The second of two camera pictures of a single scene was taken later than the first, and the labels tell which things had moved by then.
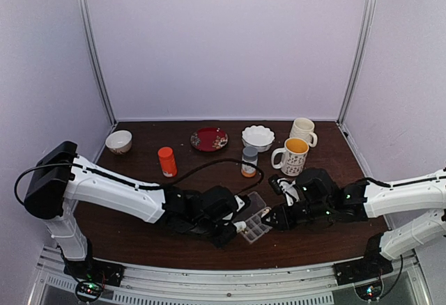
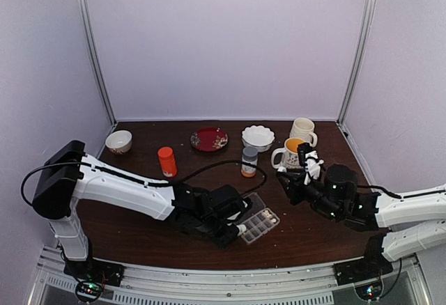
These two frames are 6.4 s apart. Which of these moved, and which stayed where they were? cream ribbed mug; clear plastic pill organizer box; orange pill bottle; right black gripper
Moved: right black gripper
Stayed: clear plastic pill organizer box; cream ribbed mug; orange pill bottle
